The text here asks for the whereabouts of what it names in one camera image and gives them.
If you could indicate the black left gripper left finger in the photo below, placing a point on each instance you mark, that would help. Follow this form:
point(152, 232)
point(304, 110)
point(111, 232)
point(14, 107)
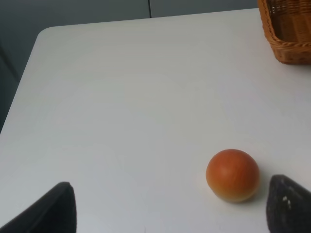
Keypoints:
point(54, 212)

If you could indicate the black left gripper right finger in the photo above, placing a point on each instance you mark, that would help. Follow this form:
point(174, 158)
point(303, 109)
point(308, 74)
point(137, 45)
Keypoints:
point(288, 207)

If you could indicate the woven wicker basket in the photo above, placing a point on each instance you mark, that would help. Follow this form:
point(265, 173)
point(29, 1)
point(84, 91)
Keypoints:
point(287, 28)

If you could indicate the orange round fruit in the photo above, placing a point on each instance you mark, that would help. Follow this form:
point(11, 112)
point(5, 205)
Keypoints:
point(233, 175)

